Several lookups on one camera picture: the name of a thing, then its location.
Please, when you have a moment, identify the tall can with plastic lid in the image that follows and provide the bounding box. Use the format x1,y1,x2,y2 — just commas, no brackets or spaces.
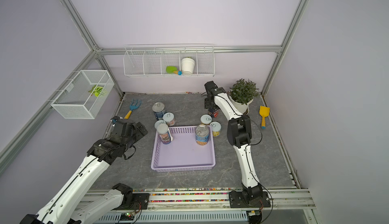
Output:
157,124,172,145

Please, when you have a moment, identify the dark blue tin can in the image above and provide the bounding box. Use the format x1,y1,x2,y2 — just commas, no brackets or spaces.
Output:
152,102,166,121

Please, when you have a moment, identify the blue Progresso soup can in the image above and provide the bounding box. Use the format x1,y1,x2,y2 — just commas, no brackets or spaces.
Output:
195,125,210,146

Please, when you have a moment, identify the dark labelled tin can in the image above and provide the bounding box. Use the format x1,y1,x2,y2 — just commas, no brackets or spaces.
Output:
208,108,219,118

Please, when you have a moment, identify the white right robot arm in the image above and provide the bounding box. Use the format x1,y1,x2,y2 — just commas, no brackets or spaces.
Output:
205,81,272,210

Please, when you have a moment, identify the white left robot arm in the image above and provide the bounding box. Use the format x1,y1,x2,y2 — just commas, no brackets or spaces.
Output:
21,116,148,224

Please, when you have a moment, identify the green toy in basket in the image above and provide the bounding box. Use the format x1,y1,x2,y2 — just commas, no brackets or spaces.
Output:
88,85,108,97

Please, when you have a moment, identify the purple plastic basket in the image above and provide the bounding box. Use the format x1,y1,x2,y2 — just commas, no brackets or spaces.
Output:
151,126,216,172

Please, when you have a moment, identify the blue toy rake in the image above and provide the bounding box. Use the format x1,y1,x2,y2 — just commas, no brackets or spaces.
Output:
124,99,142,119

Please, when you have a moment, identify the yellow corn can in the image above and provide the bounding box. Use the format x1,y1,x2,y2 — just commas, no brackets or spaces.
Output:
200,114,212,125
210,122,221,137

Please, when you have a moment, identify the green potted plant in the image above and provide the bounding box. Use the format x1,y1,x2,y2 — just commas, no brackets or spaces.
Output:
230,79,260,105

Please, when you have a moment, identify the green labelled white-lid can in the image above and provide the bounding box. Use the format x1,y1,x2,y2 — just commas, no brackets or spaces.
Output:
154,120,166,129

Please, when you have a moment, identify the small white empty pot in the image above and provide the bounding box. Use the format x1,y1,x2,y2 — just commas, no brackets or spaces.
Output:
181,57,196,75

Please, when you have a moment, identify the green toy scoop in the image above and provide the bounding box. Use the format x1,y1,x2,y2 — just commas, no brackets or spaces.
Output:
166,66,182,76

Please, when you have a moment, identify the pink labelled white-lid can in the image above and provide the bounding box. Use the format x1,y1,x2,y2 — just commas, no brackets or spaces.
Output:
163,112,176,127

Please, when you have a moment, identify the yellow toy shovel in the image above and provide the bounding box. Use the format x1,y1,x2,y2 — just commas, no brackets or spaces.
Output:
259,105,270,129

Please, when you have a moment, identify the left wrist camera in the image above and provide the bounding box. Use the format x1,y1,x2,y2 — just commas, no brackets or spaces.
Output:
110,116,122,125

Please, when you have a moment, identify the white wire side basket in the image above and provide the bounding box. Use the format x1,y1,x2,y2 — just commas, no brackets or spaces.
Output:
51,70,114,120

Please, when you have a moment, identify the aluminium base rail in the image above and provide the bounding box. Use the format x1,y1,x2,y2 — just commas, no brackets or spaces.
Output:
57,188,317,224

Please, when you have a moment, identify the white wire wall shelf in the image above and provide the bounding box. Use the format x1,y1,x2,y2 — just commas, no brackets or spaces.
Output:
123,44,215,77

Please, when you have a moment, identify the aluminium frame corner post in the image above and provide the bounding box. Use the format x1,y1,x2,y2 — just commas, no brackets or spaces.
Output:
261,0,310,98

